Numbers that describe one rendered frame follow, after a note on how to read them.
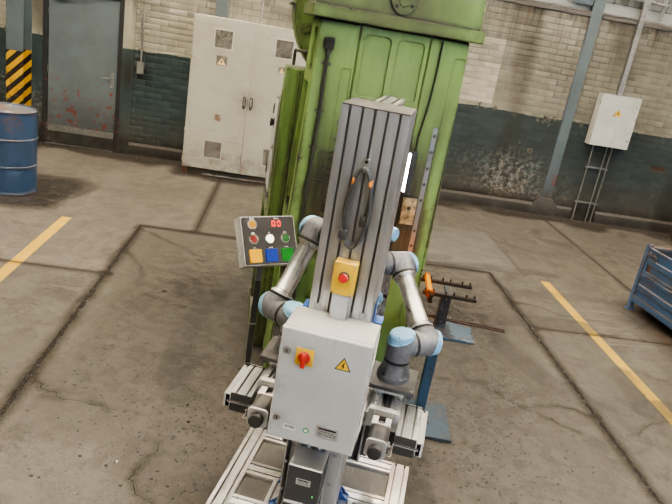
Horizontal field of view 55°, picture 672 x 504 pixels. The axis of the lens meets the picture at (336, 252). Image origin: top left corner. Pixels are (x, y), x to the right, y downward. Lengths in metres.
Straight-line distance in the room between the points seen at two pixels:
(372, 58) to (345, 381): 2.06
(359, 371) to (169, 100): 7.80
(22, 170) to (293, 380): 5.70
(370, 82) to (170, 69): 6.17
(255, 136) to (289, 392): 6.84
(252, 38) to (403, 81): 5.22
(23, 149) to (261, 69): 3.17
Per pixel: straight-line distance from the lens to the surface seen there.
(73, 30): 10.09
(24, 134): 7.68
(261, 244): 3.67
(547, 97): 10.31
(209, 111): 9.11
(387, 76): 3.88
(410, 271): 3.13
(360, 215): 2.40
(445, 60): 3.95
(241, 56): 8.98
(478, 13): 3.96
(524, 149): 10.33
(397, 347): 2.92
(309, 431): 2.57
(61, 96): 10.23
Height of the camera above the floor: 2.29
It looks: 19 degrees down
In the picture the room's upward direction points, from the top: 10 degrees clockwise
